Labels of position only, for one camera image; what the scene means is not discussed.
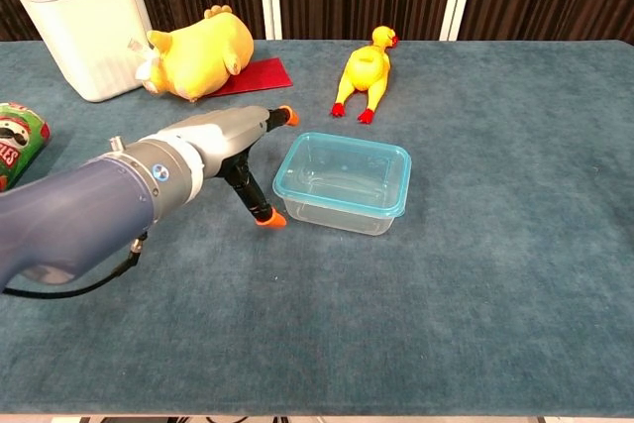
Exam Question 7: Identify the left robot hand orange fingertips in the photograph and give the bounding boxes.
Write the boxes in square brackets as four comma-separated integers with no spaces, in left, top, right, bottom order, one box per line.
[162,104,301,229]

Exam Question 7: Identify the blue translucent lid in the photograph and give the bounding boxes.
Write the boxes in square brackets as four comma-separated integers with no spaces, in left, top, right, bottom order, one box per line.
[271,131,413,219]

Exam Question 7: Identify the clear plastic container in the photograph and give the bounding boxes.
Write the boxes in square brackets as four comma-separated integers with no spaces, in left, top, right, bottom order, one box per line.
[281,197,405,237]

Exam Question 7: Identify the red flat card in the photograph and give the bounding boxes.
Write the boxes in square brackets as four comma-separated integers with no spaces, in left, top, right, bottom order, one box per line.
[205,56,294,99]

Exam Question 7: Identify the yellow plush pig toy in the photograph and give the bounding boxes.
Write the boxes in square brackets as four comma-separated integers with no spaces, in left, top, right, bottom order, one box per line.
[134,4,256,104]

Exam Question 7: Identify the yellow rubber chicken toy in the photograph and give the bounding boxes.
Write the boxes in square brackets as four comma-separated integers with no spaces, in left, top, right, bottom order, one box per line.
[330,25,400,126]

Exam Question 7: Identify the white square bin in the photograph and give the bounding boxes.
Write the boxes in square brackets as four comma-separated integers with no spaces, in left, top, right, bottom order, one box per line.
[10,0,153,104]

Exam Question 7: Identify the green Pringles can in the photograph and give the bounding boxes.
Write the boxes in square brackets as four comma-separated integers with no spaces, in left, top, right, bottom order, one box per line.
[0,101,53,192]

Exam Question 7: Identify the teal table cloth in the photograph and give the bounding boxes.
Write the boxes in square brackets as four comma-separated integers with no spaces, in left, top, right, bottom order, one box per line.
[0,39,634,418]

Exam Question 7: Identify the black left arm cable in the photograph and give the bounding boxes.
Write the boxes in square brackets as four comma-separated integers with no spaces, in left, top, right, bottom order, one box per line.
[0,232,150,300]

